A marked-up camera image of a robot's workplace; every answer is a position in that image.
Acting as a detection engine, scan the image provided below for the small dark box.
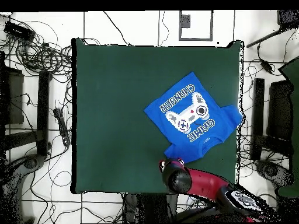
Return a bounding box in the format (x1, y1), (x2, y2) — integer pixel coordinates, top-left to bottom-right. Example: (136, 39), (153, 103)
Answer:
(180, 14), (191, 29)

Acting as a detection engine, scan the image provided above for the black upright bar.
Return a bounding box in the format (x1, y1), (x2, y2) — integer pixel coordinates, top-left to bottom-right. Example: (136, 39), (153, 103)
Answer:
(36, 71), (51, 156)
(251, 78), (265, 162)

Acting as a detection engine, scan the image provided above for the black stand leg with caster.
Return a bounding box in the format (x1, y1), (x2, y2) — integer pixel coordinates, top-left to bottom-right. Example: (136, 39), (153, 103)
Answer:
(0, 153), (45, 223)
(255, 159), (294, 187)

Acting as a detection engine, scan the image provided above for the long black cable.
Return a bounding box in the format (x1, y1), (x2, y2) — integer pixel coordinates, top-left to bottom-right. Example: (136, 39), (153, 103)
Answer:
(102, 10), (133, 47)

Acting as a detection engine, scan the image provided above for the tangled black cable coil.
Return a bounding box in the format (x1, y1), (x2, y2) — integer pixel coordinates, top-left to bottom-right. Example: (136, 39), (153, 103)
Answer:
(13, 40), (73, 78)

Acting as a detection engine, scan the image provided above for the grey square frame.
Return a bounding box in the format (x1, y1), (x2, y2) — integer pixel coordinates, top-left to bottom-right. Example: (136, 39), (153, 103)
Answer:
(178, 10), (214, 42)

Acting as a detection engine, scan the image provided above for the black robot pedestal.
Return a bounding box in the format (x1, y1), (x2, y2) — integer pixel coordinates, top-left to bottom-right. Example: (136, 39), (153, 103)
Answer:
(122, 193), (179, 223)

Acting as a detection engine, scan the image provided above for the black power strip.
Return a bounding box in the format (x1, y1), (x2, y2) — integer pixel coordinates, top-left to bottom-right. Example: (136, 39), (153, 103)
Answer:
(53, 108), (71, 147)

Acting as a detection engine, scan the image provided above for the black rod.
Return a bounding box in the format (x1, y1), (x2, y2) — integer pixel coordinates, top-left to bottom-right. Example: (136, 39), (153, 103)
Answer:
(246, 26), (284, 48)

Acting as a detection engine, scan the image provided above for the black cable adapter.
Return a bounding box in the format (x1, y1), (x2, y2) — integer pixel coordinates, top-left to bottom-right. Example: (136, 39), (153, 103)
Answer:
(260, 59), (274, 73)

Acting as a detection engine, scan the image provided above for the blue printed t-shirt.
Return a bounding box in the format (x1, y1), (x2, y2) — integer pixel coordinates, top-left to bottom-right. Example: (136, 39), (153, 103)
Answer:
(144, 71), (243, 164)

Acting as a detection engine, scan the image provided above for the dark flat panel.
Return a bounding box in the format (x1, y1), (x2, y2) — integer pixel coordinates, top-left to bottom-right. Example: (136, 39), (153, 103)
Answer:
(0, 65), (25, 125)
(266, 79), (294, 141)

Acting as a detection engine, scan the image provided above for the dark green table cloth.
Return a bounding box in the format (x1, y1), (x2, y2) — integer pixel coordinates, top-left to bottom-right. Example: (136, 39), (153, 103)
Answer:
(71, 38), (245, 195)

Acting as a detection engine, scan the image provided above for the black speckled block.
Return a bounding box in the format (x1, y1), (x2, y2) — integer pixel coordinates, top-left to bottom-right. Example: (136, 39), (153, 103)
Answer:
(277, 9), (299, 30)

